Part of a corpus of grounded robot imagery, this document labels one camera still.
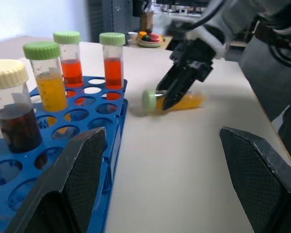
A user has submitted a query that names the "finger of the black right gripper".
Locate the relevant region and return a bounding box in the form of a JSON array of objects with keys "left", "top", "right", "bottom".
[
  {"left": 162, "top": 69, "right": 197, "bottom": 112},
  {"left": 156, "top": 64, "right": 185, "bottom": 92}
]

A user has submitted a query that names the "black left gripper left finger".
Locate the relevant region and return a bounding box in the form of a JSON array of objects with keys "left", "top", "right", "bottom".
[{"left": 3, "top": 126, "right": 106, "bottom": 233}]

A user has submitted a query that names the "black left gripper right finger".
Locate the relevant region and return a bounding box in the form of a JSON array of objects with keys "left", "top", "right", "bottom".
[{"left": 219, "top": 126, "right": 291, "bottom": 233}]

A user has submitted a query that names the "yellow liquid tube green cap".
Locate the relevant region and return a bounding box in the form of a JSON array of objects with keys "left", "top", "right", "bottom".
[
  {"left": 142, "top": 89, "right": 209, "bottom": 115},
  {"left": 23, "top": 41, "right": 69, "bottom": 113}
]

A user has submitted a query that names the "blue test tube rack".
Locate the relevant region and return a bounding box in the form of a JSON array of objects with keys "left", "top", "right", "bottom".
[{"left": 0, "top": 76, "right": 129, "bottom": 231}]

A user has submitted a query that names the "bowl of colourful toys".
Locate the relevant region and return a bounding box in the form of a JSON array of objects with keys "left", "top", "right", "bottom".
[{"left": 137, "top": 31, "right": 166, "bottom": 48}]

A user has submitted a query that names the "red liquid tube green cap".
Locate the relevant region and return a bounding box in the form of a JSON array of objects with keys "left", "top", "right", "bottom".
[
  {"left": 52, "top": 31, "right": 84, "bottom": 88},
  {"left": 98, "top": 32, "right": 126, "bottom": 100}
]

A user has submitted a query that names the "brown cardboard box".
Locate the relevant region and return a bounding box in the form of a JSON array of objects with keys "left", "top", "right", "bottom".
[{"left": 141, "top": 10, "right": 154, "bottom": 34}]

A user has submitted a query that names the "dark grey cabinet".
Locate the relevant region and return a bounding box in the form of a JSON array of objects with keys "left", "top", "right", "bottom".
[{"left": 86, "top": 0, "right": 142, "bottom": 43}]

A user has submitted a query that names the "dark liquid tube cream cap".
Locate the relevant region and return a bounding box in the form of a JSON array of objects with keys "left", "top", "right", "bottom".
[{"left": 0, "top": 59, "right": 43, "bottom": 154}]

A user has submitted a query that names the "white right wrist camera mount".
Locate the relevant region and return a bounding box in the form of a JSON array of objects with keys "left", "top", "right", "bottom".
[{"left": 185, "top": 23, "right": 228, "bottom": 60}]

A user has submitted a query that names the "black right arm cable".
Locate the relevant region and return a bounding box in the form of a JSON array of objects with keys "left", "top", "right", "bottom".
[{"left": 190, "top": 0, "right": 224, "bottom": 30}]

